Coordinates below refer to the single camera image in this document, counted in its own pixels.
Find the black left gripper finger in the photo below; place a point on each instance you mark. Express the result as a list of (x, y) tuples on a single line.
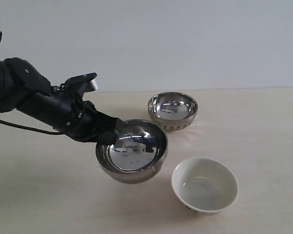
[(107, 138), (118, 125)]

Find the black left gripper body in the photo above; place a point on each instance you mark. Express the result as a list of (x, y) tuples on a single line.
[(65, 112)]

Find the plain stainless steel bowl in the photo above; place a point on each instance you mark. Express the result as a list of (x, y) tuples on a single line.
[(137, 155)]

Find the ribbed stainless steel bowl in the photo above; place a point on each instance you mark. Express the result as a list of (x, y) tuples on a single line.
[(172, 111)]

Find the white ceramic patterned bowl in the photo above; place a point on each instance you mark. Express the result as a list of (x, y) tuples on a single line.
[(204, 186)]

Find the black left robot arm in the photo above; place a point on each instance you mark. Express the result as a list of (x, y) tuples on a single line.
[(15, 72)]

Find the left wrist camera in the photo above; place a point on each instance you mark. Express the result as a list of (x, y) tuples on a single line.
[(82, 84)]

